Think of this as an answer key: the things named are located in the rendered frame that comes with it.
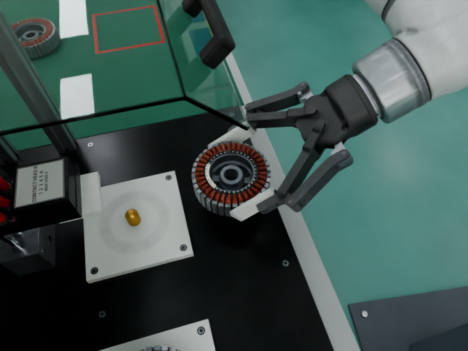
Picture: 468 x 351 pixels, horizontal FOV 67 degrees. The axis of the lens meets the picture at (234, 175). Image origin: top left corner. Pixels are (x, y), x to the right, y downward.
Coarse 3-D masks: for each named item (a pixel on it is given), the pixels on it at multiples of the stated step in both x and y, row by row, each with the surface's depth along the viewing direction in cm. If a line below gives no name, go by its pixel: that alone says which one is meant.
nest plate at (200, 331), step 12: (192, 324) 45; (204, 324) 45; (156, 336) 45; (168, 336) 45; (180, 336) 45; (192, 336) 45; (204, 336) 45; (108, 348) 44; (120, 348) 44; (132, 348) 44; (144, 348) 44; (180, 348) 44; (192, 348) 44; (204, 348) 44
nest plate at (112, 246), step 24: (120, 192) 56; (144, 192) 56; (168, 192) 56; (96, 216) 54; (120, 216) 54; (144, 216) 54; (168, 216) 54; (96, 240) 52; (120, 240) 52; (144, 240) 52; (168, 240) 52; (96, 264) 50; (120, 264) 50; (144, 264) 50
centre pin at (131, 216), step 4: (128, 212) 51; (132, 212) 51; (136, 212) 52; (128, 216) 51; (132, 216) 51; (136, 216) 52; (128, 220) 52; (132, 220) 52; (136, 220) 52; (140, 220) 53; (132, 224) 53; (136, 224) 53
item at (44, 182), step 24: (24, 168) 42; (48, 168) 42; (72, 168) 44; (0, 192) 43; (24, 192) 40; (48, 192) 40; (72, 192) 42; (96, 192) 45; (24, 216) 40; (48, 216) 41; (72, 216) 42
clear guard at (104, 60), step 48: (0, 0) 36; (48, 0) 36; (96, 0) 36; (144, 0) 36; (0, 48) 32; (48, 48) 32; (96, 48) 32; (144, 48) 32; (192, 48) 35; (0, 96) 28; (48, 96) 28; (96, 96) 28; (144, 96) 28; (192, 96) 29
